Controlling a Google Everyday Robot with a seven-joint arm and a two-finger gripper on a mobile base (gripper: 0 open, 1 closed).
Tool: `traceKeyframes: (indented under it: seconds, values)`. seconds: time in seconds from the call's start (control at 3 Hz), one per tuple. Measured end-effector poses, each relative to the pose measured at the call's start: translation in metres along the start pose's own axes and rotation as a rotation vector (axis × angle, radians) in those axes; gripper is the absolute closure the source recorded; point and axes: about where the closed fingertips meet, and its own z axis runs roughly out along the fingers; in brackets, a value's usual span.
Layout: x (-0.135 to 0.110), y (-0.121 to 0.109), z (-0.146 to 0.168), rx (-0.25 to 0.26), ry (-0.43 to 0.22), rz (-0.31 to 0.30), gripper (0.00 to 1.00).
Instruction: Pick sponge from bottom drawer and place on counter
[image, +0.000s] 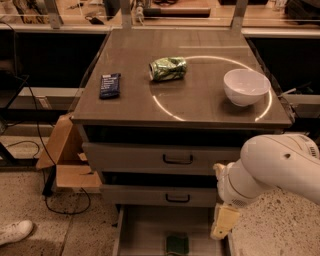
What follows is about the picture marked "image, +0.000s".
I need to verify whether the dark blue snack bar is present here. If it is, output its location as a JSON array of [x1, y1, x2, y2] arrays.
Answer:
[[99, 73, 121, 99]]

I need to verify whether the brown cardboard box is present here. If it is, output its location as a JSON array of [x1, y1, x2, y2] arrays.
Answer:
[[36, 114, 101, 196]]

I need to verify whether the top grey drawer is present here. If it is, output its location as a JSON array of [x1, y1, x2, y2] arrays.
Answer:
[[83, 142, 240, 175]]

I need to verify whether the middle grey drawer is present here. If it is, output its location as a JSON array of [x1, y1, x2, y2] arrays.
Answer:
[[100, 185, 217, 207]]

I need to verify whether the black top drawer handle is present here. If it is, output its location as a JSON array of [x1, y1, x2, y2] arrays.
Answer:
[[162, 154, 194, 165]]

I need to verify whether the open bottom grey drawer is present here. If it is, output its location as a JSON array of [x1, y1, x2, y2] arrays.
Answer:
[[112, 205, 232, 256]]

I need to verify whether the black middle drawer handle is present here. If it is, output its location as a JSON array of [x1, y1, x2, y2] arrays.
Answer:
[[165, 194, 191, 203]]

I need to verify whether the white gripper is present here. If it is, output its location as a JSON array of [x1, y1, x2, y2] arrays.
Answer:
[[210, 160, 264, 240]]

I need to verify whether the green yellow sponge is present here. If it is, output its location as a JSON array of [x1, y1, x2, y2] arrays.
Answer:
[[165, 235, 189, 256]]

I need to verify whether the black drawer handle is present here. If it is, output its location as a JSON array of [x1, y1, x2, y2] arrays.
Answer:
[[162, 154, 194, 165], [165, 194, 191, 203]]

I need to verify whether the white sneaker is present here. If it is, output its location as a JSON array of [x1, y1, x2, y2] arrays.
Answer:
[[0, 220, 33, 245]]

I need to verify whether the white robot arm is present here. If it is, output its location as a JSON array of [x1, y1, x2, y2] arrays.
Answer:
[[211, 134, 320, 240]]

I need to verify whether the grey drawer cabinet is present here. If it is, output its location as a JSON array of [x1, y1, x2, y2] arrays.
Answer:
[[70, 27, 294, 208]]

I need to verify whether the white bowl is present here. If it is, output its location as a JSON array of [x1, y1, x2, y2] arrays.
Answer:
[[223, 69, 271, 107]]

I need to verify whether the black floor cable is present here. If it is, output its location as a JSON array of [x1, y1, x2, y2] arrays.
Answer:
[[0, 74, 92, 216]]

